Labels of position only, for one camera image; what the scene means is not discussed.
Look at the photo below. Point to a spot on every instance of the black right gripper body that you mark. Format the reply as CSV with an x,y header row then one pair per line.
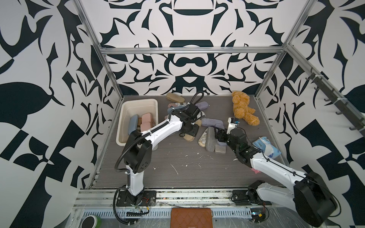
x,y
224,137

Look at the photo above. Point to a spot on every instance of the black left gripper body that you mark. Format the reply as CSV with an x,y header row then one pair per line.
x,y
192,129

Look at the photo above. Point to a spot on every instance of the purple case horizontal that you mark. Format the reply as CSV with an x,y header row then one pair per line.
x,y
208,122

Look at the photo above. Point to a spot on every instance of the tan fabric case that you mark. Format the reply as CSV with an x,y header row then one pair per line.
x,y
190,138
175,98

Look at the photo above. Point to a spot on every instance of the grey fabric case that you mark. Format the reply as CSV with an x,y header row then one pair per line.
x,y
210,139

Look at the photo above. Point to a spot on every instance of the map print glasses case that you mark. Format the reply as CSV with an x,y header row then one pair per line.
x,y
203,139

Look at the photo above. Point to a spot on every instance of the pink hard case front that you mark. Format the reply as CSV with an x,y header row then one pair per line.
x,y
148,117

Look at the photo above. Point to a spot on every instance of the pink hard case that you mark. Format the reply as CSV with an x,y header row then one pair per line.
x,y
148,117
146,126

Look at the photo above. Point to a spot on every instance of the plaid fabric glasses case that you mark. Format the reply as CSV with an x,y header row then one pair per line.
x,y
139,122

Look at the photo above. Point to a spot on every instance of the blue fabric case front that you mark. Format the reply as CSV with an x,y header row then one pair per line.
x,y
133,124

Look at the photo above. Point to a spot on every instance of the cream plastic storage box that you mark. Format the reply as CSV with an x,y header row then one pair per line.
x,y
130,108

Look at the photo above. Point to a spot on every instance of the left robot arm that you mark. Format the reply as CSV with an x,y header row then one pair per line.
x,y
137,152

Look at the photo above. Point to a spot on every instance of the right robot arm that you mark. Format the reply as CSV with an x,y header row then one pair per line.
x,y
305,193

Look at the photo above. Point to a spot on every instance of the light blue case at back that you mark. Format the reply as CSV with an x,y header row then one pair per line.
x,y
171,109

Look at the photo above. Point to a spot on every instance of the newspaper print case at back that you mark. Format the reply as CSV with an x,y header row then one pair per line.
x,y
177,105

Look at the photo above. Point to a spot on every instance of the blue tissue pack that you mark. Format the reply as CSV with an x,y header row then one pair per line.
x,y
265,145

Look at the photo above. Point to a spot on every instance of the pink alarm clock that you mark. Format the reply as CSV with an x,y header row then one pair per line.
x,y
255,171

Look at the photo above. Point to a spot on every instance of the tan teddy bear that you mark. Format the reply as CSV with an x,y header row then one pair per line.
x,y
242,110

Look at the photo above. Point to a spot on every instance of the brown quilted wallet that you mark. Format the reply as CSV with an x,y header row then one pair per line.
x,y
191,218

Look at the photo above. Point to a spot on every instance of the green tape roll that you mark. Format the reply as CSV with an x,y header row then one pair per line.
x,y
91,221

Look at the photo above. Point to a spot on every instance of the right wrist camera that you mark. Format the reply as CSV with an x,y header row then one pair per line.
x,y
232,124

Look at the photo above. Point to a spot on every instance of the grey wall hook rail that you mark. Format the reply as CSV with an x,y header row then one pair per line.
x,y
343,104

